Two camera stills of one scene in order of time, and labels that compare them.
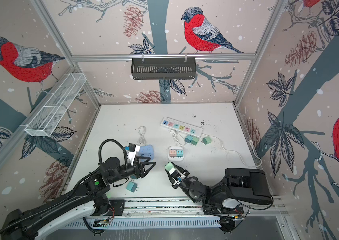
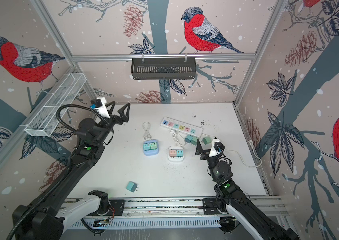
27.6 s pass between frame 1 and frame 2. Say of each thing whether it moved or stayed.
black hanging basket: stayed
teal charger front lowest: stayed
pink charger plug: stayed
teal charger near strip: stayed
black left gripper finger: moved
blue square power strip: moved
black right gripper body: moved
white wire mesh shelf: stayed
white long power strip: stayed
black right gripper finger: moved
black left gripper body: moved
